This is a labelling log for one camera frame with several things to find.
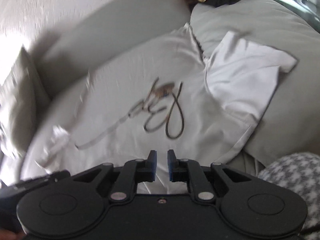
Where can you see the person's left hand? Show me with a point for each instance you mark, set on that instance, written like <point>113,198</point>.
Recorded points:
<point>8,235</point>

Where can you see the white pillow with embroidered script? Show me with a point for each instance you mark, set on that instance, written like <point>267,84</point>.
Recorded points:
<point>112,92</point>

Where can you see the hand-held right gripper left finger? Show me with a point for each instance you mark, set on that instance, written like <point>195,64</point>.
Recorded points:
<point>153,165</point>

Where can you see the grey sofa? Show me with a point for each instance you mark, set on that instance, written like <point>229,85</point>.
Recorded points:
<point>250,17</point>

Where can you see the houndstooth patterned cloth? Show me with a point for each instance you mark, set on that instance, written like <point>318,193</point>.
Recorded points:
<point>297,177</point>

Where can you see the grey sofa cushion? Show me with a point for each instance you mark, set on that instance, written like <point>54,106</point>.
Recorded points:
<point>20,100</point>

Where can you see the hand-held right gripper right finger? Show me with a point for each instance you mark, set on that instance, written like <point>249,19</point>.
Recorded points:
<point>171,165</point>

